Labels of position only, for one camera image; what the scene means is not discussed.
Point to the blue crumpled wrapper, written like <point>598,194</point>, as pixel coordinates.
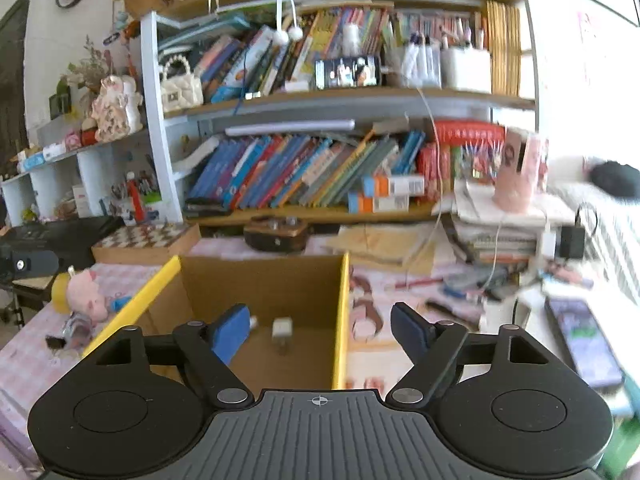
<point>118,303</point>

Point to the black power adapter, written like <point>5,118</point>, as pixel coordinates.
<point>572,242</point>

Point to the grey plush toy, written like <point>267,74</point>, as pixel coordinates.
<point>77,331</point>

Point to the wooden chess board box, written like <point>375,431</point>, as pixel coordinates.
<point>146,245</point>

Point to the pink checkered tablecloth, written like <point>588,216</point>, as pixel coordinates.
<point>374,359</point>

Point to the black electronic keyboard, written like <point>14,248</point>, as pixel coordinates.
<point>71,240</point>

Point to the smartphone on shelf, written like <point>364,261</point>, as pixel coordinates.
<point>347,72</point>

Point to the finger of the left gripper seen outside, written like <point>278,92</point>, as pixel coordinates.
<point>21,265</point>

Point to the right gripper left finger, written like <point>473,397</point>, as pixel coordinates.
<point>206,351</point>

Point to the white charger plug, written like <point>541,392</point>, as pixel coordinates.
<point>282,334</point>

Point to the white bookshelf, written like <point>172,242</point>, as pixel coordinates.
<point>54,37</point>

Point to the smartphone on books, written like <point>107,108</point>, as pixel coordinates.
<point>591,356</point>

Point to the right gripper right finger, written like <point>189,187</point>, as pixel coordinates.
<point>433,349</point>

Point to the black stapler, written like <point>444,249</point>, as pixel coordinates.
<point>202,207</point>

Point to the pink plush pig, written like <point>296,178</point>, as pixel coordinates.
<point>83,296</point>

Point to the pink cylindrical cup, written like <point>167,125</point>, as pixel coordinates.
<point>518,175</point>

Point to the yellow tape roll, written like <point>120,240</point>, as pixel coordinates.
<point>58,294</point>

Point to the orange white box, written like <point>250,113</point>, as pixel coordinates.
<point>392,186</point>

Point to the yellow cardboard box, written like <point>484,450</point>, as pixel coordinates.
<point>313,291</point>

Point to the white quilted handbag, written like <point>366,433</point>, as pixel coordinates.
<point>182,91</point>

